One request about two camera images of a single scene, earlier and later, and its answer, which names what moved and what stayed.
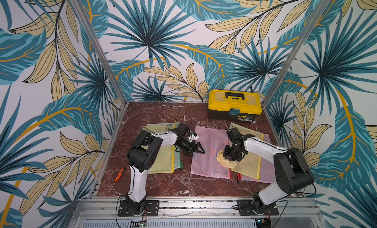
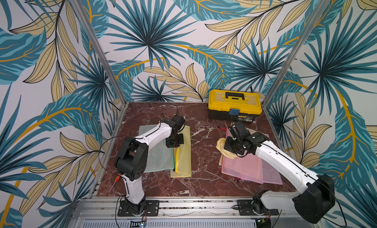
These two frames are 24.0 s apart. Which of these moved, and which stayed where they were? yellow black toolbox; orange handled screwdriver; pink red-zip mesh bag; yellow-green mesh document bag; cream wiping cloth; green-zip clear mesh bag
Moved: pink red-zip mesh bag; green-zip clear mesh bag; cream wiping cloth; yellow-green mesh document bag
Stayed: yellow black toolbox; orange handled screwdriver
